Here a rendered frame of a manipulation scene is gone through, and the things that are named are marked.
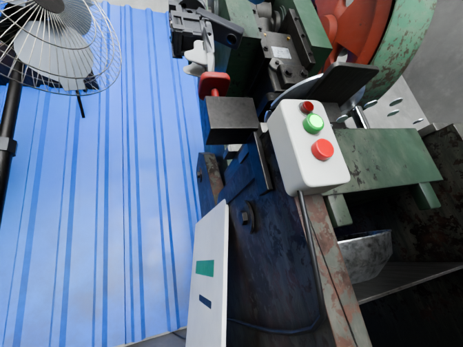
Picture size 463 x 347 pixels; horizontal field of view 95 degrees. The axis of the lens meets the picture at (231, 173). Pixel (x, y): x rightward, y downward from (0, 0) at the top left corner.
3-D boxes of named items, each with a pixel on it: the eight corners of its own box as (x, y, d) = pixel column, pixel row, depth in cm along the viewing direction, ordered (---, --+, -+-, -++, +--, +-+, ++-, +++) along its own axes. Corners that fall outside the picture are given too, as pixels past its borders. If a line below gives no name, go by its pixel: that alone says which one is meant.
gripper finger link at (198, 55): (186, 81, 42) (181, 47, 45) (215, 82, 44) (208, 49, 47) (187, 68, 39) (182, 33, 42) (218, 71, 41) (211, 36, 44)
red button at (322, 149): (337, 156, 28) (330, 137, 29) (320, 157, 27) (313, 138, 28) (331, 160, 29) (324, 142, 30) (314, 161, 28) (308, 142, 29)
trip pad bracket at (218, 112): (278, 187, 35) (252, 92, 42) (221, 193, 32) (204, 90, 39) (263, 197, 41) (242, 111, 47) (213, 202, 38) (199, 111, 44)
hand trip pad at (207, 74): (238, 103, 39) (231, 71, 42) (207, 102, 37) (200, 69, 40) (229, 124, 45) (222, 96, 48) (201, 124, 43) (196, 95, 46)
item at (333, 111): (404, 111, 46) (379, 64, 51) (355, 109, 42) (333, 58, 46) (327, 159, 69) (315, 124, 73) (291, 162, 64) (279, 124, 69)
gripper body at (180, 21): (172, 61, 48) (168, 24, 52) (209, 65, 51) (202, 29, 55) (173, 28, 41) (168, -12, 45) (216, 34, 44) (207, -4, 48)
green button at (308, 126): (327, 129, 29) (321, 112, 30) (310, 130, 28) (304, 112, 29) (322, 134, 30) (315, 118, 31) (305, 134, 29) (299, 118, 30)
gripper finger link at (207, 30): (203, 65, 45) (198, 36, 48) (211, 65, 46) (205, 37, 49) (207, 45, 41) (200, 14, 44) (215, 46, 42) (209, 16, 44)
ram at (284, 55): (321, 83, 70) (295, 20, 79) (281, 80, 65) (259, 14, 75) (293, 115, 85) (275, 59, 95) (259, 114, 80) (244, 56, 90)
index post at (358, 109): (373, 129, 66) (361, 104, 69) (365, 129, 65) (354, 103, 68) (365, 133, 69) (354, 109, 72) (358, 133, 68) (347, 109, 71)
